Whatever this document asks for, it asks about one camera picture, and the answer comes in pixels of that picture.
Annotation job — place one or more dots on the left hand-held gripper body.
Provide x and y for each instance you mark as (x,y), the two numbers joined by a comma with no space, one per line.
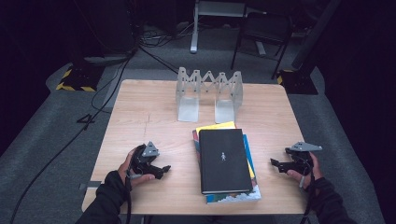
(146,161)

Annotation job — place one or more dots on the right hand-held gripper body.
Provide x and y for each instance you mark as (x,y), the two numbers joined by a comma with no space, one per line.
(302,161)

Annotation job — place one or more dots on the dark red and blue illustrated book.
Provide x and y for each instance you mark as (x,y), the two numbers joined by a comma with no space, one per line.
(195,146)

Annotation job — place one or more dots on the bright blue mountain picture book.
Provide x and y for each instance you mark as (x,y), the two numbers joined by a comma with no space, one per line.
(236,198)

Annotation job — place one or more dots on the black hardcover book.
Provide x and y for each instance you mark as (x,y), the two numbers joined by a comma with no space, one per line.
(224,168)

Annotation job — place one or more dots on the white expandable book rack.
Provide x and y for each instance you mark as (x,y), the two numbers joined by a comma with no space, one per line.
(188,109)

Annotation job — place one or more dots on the yellow book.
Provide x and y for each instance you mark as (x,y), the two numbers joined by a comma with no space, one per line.
(218,125)

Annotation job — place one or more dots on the person's right hand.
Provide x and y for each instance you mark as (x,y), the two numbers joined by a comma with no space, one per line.
(316,171)

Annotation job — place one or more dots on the person's left hand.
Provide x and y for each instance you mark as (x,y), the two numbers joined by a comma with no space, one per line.
(124,169)

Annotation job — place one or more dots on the grey tape strip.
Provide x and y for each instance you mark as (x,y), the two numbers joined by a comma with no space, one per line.
(90,185)

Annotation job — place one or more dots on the yellow and black striped stand base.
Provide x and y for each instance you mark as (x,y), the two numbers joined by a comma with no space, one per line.
(77,79)
(299,82)

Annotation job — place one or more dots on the grey metal desk leg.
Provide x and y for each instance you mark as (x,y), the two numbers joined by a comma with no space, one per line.
(195,34)

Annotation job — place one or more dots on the black folding chair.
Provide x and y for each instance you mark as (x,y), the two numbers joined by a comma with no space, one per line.
(264,28)

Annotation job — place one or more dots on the dark slanted stand post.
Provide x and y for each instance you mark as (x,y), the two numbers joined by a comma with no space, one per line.
(314,34)

